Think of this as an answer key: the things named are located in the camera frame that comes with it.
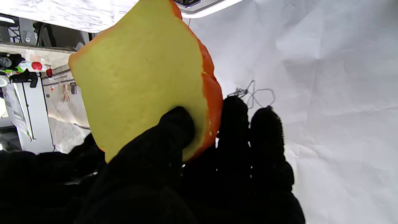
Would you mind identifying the white pedestal cabinet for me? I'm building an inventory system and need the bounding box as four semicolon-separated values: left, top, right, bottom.
11;79;56;154

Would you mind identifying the white crumpled backdrop sheet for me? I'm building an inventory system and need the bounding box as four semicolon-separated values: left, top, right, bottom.
183;0;398;224

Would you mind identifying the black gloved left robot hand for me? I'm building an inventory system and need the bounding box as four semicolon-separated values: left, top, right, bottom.
78;95;305;224

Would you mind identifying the toy toast slice orange crust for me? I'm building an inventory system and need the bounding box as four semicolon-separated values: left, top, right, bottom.
68;0;224;164

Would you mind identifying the white two-slot toaster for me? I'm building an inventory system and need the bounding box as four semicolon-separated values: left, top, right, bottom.
173;0;246;18

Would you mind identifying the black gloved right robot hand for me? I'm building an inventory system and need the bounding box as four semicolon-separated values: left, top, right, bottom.
0;134;106;224

